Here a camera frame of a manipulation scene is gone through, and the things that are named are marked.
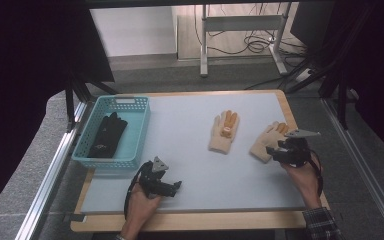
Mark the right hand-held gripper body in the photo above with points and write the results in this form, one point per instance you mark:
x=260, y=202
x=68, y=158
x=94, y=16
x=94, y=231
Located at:
x=295, y=150

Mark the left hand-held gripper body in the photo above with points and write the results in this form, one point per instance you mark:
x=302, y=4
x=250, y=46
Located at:
x=151, y=180

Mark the beige glove with orange fingers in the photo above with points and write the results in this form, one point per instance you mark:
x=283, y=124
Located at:
x=263, y=143
x=221, y=140

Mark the teal plastic basket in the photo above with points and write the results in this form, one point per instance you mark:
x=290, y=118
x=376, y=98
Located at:
x=133, y=133

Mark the person's left hand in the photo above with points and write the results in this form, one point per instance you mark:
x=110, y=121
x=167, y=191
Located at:
x=140, y=210

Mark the person's right hand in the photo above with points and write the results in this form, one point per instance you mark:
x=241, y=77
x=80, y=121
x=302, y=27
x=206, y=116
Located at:
x=305, y=181

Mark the pale grey table mat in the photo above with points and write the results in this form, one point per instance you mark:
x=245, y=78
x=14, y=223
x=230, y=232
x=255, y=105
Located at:
x=206, y=186

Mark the wristwatch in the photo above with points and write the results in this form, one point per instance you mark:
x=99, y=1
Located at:
x=120, y=237

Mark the white power strip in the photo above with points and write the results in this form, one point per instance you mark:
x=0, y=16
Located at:
x=303, y=75

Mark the plaid shirt sleeve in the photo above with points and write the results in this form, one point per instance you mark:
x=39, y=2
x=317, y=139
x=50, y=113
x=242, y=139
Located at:
x=321, y=225

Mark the black tripod legs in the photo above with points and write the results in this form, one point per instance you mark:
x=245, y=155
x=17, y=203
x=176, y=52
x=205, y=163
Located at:
x=76, y=90

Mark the black curtain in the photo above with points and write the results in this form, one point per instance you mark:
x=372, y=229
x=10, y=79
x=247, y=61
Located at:
x=373, y=60
x=23, y=66

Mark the white board panel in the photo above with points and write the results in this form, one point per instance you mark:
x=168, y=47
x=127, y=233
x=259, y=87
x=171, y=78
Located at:
x=133, y=31

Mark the aluminium rail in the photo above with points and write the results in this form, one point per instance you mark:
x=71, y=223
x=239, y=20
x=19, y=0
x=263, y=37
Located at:
x=363, y=166
x=53, y=166

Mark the white metal desk frame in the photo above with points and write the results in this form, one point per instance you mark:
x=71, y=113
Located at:
x=240, y=23

